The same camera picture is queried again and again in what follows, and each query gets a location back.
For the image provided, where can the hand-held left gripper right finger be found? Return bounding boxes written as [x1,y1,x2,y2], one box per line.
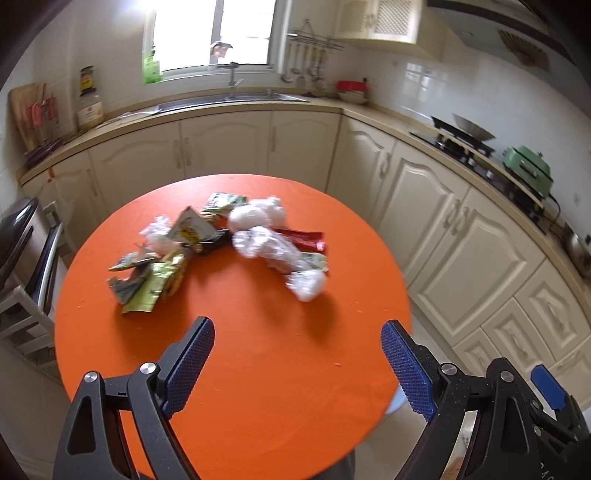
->
[380,320,541,480]

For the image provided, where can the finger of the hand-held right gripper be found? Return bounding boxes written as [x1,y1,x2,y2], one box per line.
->
[530,364,590,435]

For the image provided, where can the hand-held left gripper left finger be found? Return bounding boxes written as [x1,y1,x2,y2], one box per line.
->
[53,316,216,480]

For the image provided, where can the orange round table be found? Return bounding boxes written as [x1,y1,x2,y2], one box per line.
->
[54,174,413,480]

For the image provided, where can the light green snack packet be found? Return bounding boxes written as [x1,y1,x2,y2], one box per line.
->
[121,262,172,315]

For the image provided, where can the yellow green snack wrapper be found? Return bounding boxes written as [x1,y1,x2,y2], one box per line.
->
[157,248,188,302]

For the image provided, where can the grey green crumpled wrapper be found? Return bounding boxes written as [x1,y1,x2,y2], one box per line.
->
[106,271,149,305]

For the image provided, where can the dark brown snack wrapper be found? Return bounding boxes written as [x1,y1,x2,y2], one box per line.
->
[191,228,232,256]

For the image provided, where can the small white crumpled plastic ball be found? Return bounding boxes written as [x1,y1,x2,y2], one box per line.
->
[285,269,329,303]

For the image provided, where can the white crumpled plastic bag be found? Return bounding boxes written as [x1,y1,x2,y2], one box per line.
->
[139,215,179,254]

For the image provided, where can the yellow and white snack wrapper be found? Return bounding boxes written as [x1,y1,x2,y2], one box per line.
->
[167,206,219,244]

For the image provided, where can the clear crumpled plastic wrap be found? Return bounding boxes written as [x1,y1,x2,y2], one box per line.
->
[232,226,306,274]

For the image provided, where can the steel kettle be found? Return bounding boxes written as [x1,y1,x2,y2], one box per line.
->
[566,228,591,273]

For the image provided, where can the small green and white wrapper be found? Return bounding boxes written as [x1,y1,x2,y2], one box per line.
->
[299,251,329,274]

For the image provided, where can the cream base cabinets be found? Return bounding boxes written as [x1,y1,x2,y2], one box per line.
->
[18,110,591,393]

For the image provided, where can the white crumpled paper ball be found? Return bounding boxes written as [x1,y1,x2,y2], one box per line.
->
[228,196,296,233]

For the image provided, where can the green printed snack wrapper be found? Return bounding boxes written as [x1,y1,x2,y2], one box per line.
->
[200,191,250,216]

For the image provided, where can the red snack wrapper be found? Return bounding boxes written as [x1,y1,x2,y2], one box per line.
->
[276,227,327,253]

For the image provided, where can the white metal rack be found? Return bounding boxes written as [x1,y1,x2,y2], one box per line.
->
[0,285,60,370]

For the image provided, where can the green electric cooker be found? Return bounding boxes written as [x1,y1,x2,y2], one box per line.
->
[501,145,555,197]

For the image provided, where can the black gas stove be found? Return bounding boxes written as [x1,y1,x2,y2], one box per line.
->
[410,129,548,236]

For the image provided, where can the steel wok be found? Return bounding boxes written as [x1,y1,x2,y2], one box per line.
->
[431,113,497,144]

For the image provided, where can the steel kitchen sink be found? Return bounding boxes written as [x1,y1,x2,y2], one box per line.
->
[154,91,311,115]

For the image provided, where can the large glass jar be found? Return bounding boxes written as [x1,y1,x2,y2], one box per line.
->
[75,66,105,132]

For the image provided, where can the metal faucet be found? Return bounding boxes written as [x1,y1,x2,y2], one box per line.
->
[217,62,245,100]

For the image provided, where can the wooden cutting board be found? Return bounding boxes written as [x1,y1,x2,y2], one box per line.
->
[8,81,60,153]

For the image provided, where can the green bag at window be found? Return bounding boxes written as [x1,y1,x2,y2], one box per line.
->
[142,48,163,86]

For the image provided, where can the hanging utensil rack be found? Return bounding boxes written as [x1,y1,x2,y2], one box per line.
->
[281,19,346,90]

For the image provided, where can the window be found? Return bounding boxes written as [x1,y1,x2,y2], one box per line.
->
[142,0,289,85]

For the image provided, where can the range hood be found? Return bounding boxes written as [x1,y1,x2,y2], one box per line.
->
[427,0,578,65]

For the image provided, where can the black power cable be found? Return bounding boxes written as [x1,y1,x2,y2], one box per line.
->
[540,191,570,236]

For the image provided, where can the cream wall cabinet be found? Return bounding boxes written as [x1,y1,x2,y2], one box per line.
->
[333,0,424,46]

